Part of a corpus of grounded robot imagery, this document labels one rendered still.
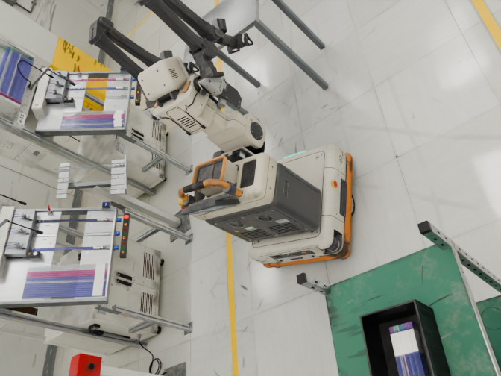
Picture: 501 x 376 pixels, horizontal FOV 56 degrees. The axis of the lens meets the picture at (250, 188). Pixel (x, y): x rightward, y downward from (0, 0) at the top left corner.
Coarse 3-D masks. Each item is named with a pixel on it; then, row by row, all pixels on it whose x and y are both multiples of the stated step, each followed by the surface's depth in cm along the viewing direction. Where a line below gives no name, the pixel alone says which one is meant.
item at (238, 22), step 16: (224, 0) 331; (240, 0) 315; (256, 0) 301; (272, 0) 327; (208, 16) 339; (224, 16) 321; (240, 16) 306; (256, 16) 294; (288, 16) 339; (240, 32) 300; (272, 32) 303; (304, 32) 351; (288, 48) 313; (320, 48) 364; (304, 64) 324; (256, 80) 400; (320, 80) 336; (240, 112) 368
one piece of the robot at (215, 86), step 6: (204, 78) 216; (210, 78) 219; (216, 78) 222; (222, 78) 225; (204, 84) 220; (210, 84) 219; (216, 84) 222; (222, 84) 224; (210, 90) 222; (216, 90) 221
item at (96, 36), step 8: (96, 24) 230; (96, 32) 228; (96, 40) 230; (104, 40) 232; (104, 48) 234; (112, 48) 235; (112, 56) 237; (120, 56) 238; (120, 64) 241; (128, 64) 240; (136, 64) 244; (128, 72) 244; (136, 72) 243; (136, 80) 247
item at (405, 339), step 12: (408, 324) 130; (396, 336) 131; (408, 336) 129; (396, 348) 130; (408, 348) 128; (420, 348) 127; (396, 360) 128; (408, 360) 126; (420, 360) 124; (408, 372) 125; (420, 372) 123
